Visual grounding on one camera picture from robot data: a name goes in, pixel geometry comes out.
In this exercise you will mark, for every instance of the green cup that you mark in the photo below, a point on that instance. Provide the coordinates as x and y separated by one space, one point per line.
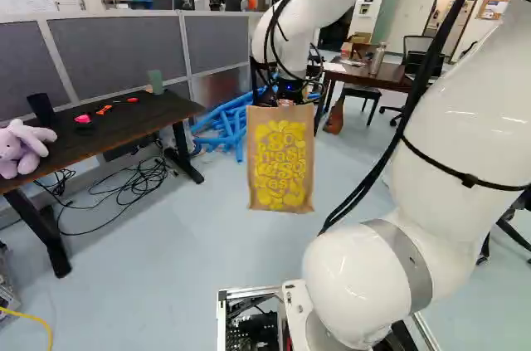
155 81

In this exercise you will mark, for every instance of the brown paper bag yellow print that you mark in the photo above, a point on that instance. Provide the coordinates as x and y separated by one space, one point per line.
280 160

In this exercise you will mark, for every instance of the black office chair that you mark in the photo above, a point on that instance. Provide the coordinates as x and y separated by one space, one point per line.
417 60

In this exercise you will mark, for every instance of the dark brown wooden table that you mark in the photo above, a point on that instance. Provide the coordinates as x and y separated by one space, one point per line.
369 73

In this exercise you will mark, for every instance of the dark bench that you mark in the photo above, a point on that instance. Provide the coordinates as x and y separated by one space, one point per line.
361 94

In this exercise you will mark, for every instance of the silver metal bottle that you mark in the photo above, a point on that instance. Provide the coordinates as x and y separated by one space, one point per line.
376 59

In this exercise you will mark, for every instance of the dark wooden table black legs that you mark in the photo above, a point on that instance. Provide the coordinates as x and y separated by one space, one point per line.
120 123

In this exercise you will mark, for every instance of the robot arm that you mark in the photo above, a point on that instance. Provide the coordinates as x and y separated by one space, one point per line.
456 152

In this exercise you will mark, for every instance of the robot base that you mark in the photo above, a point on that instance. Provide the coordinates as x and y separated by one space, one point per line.
253 318

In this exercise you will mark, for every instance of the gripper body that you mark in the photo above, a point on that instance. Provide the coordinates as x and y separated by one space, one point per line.
286 87

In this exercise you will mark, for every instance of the black speaker box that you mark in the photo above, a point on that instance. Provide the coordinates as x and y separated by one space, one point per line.
40 109

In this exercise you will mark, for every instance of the purple plush toy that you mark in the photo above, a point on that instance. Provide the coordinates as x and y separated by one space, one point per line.
20 147

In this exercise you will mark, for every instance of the cardboard box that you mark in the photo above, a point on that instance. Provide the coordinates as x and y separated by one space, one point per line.
357 45

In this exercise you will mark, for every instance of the blue tube frame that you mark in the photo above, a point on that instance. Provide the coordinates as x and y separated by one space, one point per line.
226 127

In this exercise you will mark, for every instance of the pink toy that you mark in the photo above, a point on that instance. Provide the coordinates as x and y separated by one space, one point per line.
82 118

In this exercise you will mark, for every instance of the orange tool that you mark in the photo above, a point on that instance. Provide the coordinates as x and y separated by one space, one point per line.
103 109

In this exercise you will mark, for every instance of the grey partition wall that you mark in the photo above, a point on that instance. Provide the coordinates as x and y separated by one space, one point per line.
108 52

